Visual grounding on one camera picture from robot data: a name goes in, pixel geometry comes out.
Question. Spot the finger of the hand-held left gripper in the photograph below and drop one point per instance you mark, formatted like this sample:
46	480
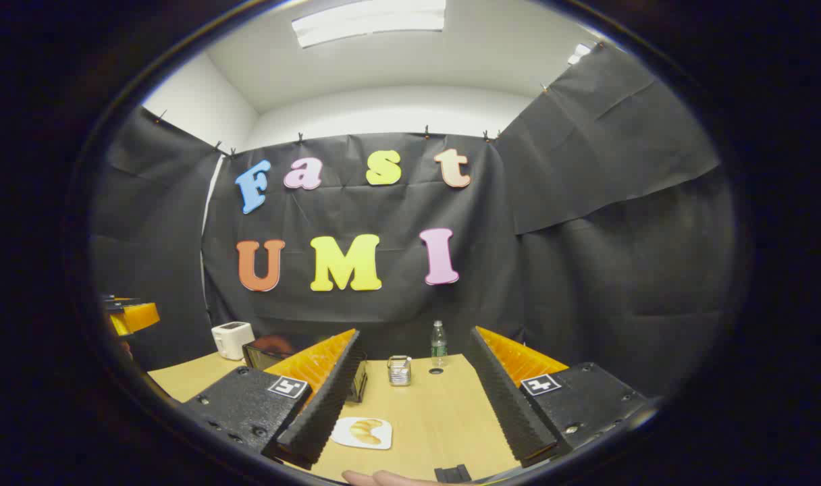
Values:
137	316

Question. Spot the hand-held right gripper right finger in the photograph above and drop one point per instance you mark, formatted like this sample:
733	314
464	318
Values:
501	395

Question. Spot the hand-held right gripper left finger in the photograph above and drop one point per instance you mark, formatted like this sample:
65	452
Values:
329	395

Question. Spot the golden croissant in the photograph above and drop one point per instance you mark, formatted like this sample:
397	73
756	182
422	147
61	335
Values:
366	430

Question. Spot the black electric oven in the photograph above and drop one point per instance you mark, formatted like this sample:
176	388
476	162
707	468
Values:
269	351

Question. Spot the white rectangular plate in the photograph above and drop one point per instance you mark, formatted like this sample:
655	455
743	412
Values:
339	435

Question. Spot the metal mesh holder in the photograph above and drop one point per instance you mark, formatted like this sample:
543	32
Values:
399	371

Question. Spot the clear plastic water bottle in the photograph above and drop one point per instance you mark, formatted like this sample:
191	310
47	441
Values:
439	345

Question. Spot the white toaster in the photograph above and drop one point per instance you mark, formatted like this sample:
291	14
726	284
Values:
231	339

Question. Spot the black backdrop cloth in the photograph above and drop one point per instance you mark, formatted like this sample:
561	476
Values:
586	256

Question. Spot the small ceiling light panel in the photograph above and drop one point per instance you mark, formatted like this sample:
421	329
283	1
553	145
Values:
578	54

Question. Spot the long ceiling light panel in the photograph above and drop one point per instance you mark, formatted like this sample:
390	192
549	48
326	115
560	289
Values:
370	20

